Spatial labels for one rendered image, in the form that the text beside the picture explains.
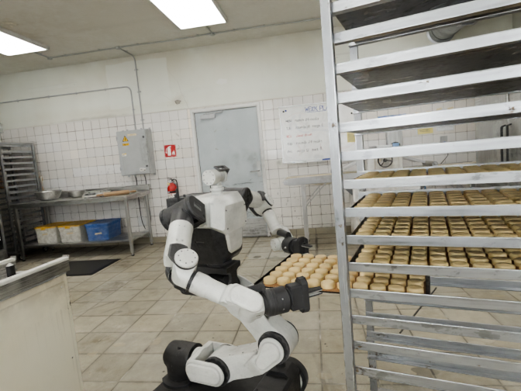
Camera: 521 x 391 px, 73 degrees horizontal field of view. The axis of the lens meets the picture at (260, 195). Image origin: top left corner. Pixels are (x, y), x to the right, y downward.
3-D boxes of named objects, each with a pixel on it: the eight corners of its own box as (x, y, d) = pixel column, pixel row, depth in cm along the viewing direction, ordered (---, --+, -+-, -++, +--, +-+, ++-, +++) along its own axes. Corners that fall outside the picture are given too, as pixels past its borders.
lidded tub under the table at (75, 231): (57, 243, 540) (55, 226, 537) (77, 236, 586) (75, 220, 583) (81, 241, 534) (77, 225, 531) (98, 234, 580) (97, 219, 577)
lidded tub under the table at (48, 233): (34, 244, 547) (32, 227, 544) (56, 237, 592) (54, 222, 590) (56, 243, 540) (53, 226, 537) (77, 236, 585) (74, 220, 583)
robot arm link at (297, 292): (313, 316, 118) (280, 325, 114) (300, 306, 127) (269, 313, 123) (310, 279, 117) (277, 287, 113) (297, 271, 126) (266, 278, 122)
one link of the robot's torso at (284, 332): (274, 374, 148) (197, 297, 160) (289, 351, 164) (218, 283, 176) (295, 351, 143) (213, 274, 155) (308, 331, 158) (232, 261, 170)
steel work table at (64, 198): (18, 261, 539) (8, 198, 529) (52, 249, 610) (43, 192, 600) (134, 256, 510) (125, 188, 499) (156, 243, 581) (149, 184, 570)
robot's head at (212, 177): (203, 190, 154) (201, 170, 153) (215, 188, 164) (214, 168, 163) (215, 190, 152) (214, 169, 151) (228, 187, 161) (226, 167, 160)
